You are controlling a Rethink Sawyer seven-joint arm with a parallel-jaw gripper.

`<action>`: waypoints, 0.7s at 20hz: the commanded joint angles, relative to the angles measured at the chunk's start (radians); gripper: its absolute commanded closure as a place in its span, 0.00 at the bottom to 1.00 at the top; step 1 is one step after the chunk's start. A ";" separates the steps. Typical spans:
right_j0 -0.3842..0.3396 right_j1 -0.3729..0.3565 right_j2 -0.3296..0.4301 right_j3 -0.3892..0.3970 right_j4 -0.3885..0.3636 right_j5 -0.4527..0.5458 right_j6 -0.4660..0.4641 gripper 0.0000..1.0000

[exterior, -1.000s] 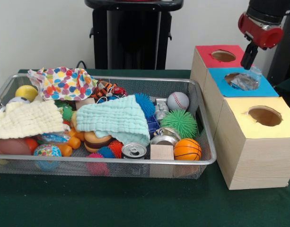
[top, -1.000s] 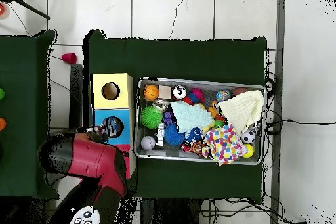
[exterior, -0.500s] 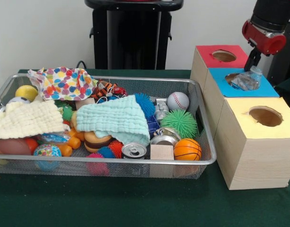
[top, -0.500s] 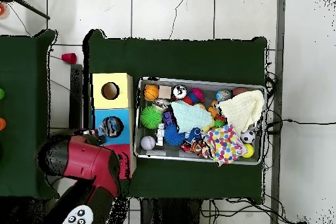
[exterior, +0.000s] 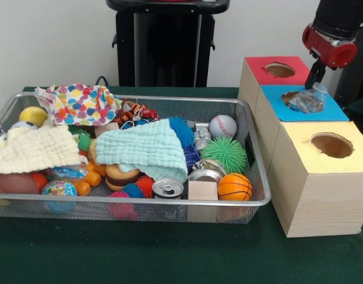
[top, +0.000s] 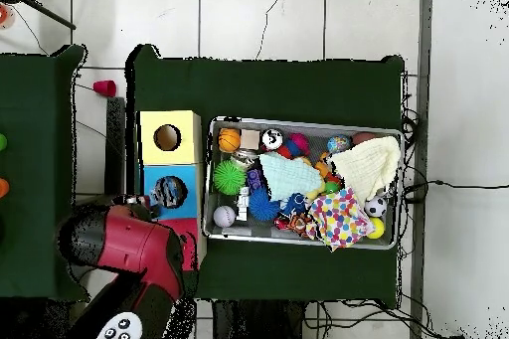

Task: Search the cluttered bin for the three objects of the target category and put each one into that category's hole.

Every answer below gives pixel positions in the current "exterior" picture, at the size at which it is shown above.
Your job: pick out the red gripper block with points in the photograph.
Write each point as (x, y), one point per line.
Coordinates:
(341, 56)

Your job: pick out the clear crinkled plastic packet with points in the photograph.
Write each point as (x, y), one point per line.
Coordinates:
(311, 99)

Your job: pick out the mint waffle cloth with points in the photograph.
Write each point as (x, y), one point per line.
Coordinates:
(139, 148)

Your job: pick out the polka-dot cloth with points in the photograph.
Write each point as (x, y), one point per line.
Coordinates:
(80, 103)

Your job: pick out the cream waffle cloth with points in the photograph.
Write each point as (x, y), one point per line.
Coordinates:
(33, 148)

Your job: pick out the silver mesh bin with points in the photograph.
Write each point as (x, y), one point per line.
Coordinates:
(258, 177)

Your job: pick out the wooden box with three holes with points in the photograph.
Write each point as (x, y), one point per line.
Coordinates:
(323, 201)

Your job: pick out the dark green table cloth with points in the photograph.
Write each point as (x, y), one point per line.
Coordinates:
(169, 254)
(360, 109)

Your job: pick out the white toy baseball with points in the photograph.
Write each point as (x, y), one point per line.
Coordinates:
(223, 126)

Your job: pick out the large green spiky ball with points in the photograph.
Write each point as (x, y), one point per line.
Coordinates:
(224, 152)

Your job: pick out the orange toy basketball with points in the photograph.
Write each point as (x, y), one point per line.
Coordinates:
(235, 186)

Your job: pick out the blue spiky ball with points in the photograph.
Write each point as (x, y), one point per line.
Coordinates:
(181, 130)

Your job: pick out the wooden block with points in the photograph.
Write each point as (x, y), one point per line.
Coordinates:
(202, 190)

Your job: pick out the silver can with pull tab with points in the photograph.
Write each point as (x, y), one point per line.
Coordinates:
(167, 187)

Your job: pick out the yellow ball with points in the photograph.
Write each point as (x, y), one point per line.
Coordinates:
(33, 114)

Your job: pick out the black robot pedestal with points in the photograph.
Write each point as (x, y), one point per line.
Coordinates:
(157, 44)

